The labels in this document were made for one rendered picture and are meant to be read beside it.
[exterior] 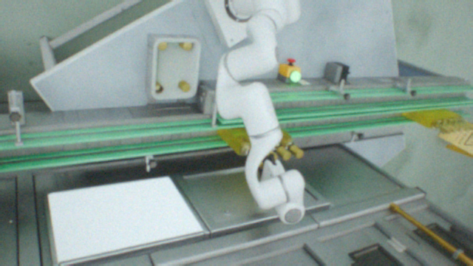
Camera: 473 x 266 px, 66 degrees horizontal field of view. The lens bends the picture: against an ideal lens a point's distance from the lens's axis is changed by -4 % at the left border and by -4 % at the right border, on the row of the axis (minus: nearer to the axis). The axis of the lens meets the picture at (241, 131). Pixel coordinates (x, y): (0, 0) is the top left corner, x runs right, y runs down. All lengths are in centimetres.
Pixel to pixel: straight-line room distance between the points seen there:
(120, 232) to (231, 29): 82
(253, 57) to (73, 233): 68
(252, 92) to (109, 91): 68
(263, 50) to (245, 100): 13
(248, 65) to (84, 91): 67
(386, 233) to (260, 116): 70
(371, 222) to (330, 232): 19
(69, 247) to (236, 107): 57
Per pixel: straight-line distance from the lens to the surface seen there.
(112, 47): 142
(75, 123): 135
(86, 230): 116
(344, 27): 191
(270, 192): 101
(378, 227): 144
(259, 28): 100
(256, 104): 93
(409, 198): 163
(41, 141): 128
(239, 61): 101
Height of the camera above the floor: 210
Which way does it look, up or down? 51 degrees down
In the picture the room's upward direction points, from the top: 131 degrees clockwise
